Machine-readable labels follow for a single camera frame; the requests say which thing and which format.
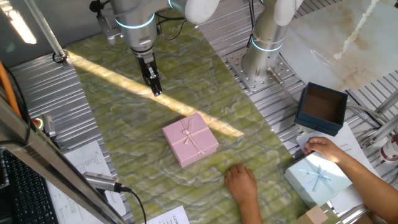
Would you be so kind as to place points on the small grey box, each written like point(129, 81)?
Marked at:
point(48, 125)

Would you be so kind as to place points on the person's left forearm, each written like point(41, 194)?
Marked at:
point(250, 214)

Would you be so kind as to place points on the metal frame beam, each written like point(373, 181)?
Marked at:
point(46, 158)

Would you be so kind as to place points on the white marble pattern sheet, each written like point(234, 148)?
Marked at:
point(342, 31)

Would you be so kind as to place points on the brown cardboard box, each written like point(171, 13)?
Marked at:
point(312, 216)

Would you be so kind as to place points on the aluminium profile bar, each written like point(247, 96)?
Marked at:
point(381, 132)
point(387, 102)

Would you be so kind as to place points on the person's left hand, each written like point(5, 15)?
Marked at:
point(241, 185)

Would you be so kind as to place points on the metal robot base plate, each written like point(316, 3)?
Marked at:
point(248, 82)

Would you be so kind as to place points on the white paper sheet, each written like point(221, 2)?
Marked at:
point(348, 138)
point(348, 199)

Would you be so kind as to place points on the metal pole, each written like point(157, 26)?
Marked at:
point(46, 31)

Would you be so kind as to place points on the person's right forearm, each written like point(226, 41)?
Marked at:
point(373, 193)

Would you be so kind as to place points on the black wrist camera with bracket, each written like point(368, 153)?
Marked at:
point(107, 28)

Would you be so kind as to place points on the red and white cup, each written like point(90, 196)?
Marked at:
point(389, 151)

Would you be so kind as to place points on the person's right hand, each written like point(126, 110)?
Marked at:
point(323, 146)

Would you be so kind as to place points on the pink box lid with ribbon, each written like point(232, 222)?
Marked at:
point(189, 137)

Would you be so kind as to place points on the red emergency stop button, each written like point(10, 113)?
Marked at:
point(38, 123)

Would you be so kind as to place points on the printed paper sheet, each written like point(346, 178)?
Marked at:
point(90, 158)
point(171, 217)
point(65, 208)

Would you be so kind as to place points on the black keyboard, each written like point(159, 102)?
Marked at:
point(28, 196)

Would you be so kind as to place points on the green marble pattern mat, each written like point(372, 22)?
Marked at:
point(140, 140)

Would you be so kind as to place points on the light blue gift box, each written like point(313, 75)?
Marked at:
point(311, 186)

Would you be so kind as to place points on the dark blue open box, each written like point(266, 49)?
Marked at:
point(314, 124)

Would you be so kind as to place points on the grey handheld device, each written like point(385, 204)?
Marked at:
point(99, 182)

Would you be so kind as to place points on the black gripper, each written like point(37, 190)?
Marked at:
point(146, 62)

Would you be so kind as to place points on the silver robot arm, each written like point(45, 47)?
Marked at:
point(136, 18)

